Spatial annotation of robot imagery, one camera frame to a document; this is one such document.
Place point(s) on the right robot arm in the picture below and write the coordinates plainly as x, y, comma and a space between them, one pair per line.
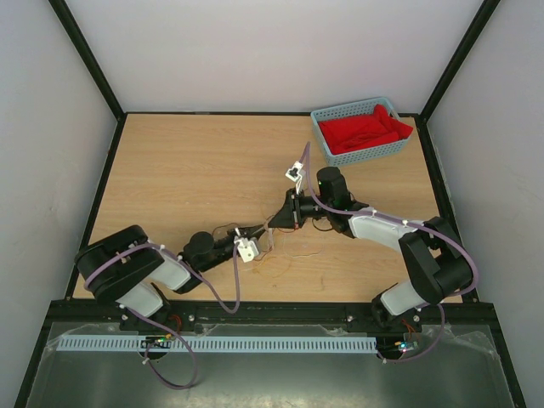
438, 266

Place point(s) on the right green circuit board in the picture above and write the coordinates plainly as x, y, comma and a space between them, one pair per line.
404, 346

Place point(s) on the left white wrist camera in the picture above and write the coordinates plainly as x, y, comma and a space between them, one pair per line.
247, 248

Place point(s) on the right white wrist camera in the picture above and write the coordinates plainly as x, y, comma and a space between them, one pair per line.
296, 174

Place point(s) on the red cloth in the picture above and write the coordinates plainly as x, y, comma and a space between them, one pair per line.
361, 132

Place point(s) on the green circuit board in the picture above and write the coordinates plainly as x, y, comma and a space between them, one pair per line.
404, 346
156, 342

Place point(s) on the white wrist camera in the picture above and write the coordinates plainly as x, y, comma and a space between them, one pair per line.
247, 248
296, 174

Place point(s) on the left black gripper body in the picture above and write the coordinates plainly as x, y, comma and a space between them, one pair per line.
225, 248

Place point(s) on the light blue slotted cable duct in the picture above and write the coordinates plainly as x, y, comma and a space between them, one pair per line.
222, 344

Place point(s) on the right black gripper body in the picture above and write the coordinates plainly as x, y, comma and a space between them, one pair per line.
311, 209

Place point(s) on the light blue plastic basket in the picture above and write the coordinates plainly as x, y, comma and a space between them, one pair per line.
363, 107

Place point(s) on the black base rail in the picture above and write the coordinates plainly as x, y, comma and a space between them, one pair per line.
353, 317

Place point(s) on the left green circuit board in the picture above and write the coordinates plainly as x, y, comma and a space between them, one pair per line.
156, 342

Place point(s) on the black aluminium frame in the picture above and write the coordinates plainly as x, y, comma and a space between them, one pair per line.
472, 310

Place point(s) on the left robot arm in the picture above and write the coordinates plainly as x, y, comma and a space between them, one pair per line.
125, 267

